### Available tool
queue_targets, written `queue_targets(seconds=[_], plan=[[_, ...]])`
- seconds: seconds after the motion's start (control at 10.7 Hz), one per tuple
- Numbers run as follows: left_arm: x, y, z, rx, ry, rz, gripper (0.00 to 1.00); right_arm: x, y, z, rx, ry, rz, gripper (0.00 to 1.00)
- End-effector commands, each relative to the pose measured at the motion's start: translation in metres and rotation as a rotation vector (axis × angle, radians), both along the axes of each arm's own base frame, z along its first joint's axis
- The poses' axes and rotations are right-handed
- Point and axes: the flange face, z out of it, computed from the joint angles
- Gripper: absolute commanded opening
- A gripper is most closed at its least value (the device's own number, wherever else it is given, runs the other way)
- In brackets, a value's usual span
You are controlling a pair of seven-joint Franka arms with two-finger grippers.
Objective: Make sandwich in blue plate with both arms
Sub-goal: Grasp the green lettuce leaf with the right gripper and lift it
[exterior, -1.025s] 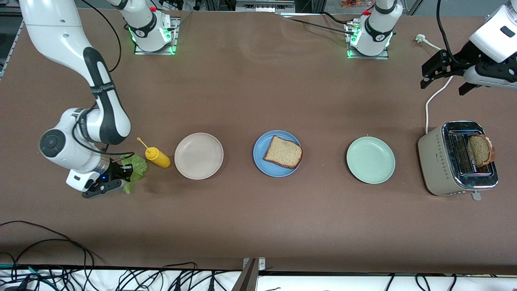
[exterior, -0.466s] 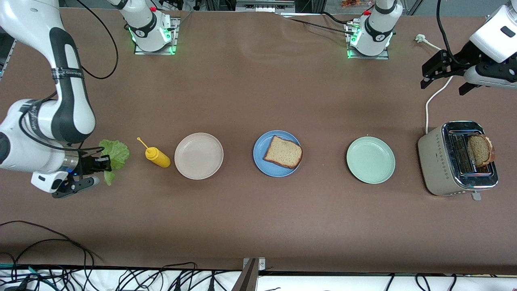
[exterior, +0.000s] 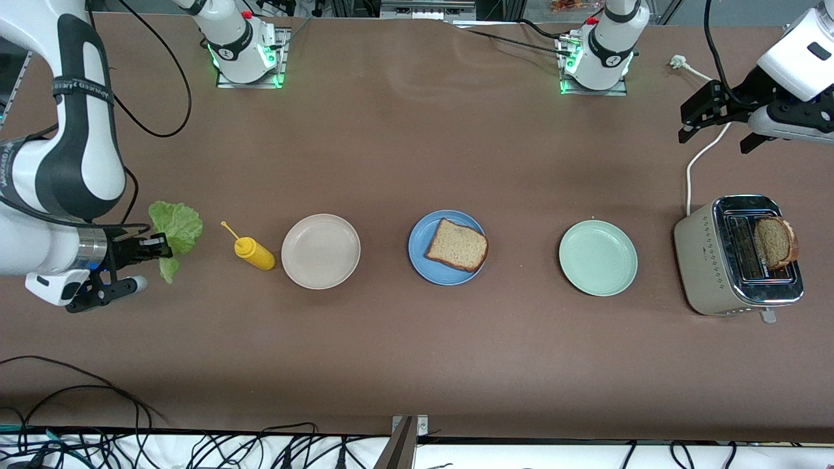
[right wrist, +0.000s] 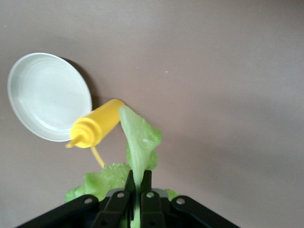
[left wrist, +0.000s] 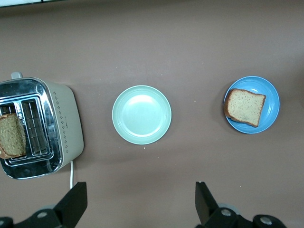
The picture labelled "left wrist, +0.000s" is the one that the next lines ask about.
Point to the blue plate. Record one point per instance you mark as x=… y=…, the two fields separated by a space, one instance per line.
x=272 y=104

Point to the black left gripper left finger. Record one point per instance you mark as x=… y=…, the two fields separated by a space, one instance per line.
x=71 y=204

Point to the beige chrome-topped toaster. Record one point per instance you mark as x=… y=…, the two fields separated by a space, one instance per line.
x=69 y=118

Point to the brown bread slice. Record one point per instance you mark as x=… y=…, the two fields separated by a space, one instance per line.
x=13 y=137
x=245 y=108

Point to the light green plate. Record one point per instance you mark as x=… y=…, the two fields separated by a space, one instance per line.
x=141 y=115

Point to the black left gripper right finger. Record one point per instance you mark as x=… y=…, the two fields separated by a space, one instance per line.
x=206 y=206

